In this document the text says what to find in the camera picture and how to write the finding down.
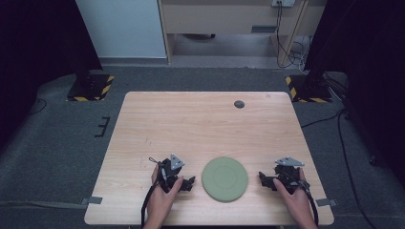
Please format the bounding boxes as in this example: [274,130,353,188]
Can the black floor cable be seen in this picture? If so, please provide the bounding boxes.
[28,97,49,115]
[300,108,372,229]

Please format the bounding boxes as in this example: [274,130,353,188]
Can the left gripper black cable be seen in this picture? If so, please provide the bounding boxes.
[140,177,164,229]

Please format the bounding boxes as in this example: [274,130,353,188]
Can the black hanging cables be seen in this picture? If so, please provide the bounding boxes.
[274,2,311,70]

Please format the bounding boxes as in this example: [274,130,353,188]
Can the grey power strip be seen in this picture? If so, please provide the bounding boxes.
[270,0,296,9]

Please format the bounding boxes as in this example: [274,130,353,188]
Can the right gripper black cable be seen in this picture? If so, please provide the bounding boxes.
[297,180,320,227]

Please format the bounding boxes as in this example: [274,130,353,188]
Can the person's left hand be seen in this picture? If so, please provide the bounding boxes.
[146,164,185,224]

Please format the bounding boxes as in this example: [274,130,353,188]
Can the black stand base striped edge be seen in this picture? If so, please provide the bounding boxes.
[66,73,116,103]
[285,74,333,104]

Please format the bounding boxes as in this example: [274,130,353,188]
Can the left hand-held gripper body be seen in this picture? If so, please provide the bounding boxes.
[158,154,189,194]

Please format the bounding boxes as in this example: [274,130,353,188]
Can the green round plate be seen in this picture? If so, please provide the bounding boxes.
[201,156,249,203]

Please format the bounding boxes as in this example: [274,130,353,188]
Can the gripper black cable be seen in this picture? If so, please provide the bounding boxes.
[140,177,164,229]
[297,180,320,227]

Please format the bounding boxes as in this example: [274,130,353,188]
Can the person's right hand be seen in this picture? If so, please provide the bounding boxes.
[272,167,315,222]

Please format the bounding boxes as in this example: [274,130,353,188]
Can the white panel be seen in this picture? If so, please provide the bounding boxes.
[75,0,168,59]

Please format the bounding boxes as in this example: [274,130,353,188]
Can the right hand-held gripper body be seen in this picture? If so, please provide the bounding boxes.
[274,156,310,195]

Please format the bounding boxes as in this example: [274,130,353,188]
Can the dark curtain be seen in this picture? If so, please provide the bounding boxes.
[303,0,405,189]
[0,0,103,151]

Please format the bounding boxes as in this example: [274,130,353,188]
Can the grey tape tab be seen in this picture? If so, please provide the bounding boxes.
[79,196,104,206]
[315,198,338,208]

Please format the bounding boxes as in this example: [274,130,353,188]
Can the grey desk label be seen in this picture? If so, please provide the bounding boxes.
[250,25,278,34]

